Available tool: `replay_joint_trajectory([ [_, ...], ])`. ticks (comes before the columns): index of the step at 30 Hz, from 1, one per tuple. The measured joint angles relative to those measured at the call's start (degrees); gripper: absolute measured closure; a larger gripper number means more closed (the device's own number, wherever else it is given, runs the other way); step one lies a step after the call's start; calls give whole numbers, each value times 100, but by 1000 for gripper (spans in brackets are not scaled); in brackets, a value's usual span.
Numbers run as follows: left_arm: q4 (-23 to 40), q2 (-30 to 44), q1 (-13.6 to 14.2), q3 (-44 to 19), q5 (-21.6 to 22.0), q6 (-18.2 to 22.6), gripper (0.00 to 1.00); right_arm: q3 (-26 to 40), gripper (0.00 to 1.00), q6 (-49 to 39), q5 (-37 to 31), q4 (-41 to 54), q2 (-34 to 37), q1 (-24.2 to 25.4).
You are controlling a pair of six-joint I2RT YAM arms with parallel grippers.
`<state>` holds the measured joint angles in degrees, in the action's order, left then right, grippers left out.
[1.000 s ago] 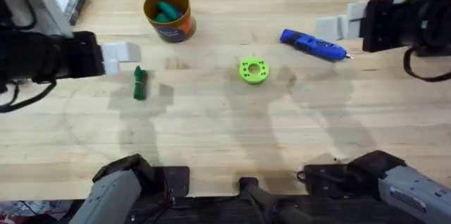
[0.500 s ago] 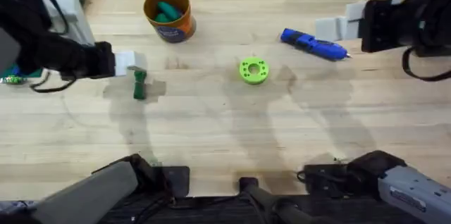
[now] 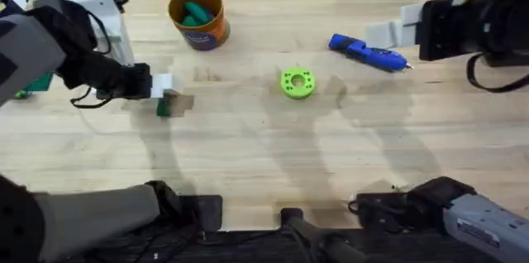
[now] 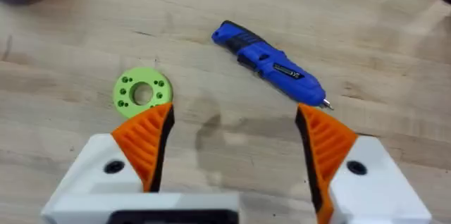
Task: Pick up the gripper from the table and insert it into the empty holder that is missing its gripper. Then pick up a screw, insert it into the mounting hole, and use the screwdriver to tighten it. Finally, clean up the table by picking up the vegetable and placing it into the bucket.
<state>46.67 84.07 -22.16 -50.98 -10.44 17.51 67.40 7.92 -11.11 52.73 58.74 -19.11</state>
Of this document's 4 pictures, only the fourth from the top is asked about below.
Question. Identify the green disc with holes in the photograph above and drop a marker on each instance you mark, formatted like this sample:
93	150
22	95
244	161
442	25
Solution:
141	92

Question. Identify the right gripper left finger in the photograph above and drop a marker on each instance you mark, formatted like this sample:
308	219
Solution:
137	143

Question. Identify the blue electric screwdriver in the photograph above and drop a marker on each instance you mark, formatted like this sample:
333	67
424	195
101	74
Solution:
271	62

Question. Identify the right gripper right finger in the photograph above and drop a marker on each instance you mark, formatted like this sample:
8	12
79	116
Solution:
338	160

